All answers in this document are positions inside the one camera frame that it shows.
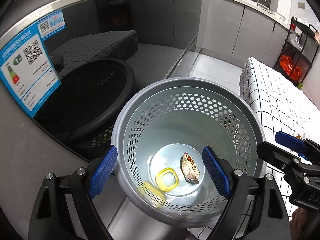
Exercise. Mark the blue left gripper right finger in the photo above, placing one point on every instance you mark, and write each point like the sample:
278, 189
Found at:
216, 171

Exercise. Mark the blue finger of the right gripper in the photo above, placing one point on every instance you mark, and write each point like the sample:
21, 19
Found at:
292, 143

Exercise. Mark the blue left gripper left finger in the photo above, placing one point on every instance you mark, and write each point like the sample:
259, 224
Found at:
101, 174

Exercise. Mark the red snack wrapper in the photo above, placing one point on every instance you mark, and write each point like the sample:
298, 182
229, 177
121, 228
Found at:
189, 169

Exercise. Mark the grey perforated trash basket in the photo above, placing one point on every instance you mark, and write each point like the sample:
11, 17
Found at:
168, 118

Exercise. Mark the grey kitchen cabinets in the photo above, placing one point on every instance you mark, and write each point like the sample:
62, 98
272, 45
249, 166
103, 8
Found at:
234, 30

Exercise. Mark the person's right hand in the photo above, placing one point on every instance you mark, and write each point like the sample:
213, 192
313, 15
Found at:
300, 221

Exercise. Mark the white checkered tablecloth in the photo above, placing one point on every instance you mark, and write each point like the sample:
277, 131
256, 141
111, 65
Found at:
276, 102

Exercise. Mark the red plastic bag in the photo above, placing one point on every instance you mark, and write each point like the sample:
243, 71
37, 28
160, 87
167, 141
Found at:
286, 63

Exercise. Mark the black storage rack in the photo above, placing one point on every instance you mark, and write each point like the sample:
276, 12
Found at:
302, 45

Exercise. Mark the blue energy label sticker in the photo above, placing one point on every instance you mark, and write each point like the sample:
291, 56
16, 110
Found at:
27, 71

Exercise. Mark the black built-in oven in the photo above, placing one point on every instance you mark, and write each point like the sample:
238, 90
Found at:
108, 51

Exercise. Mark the small blue qr sticker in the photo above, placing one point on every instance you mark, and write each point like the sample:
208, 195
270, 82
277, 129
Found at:
51, 24

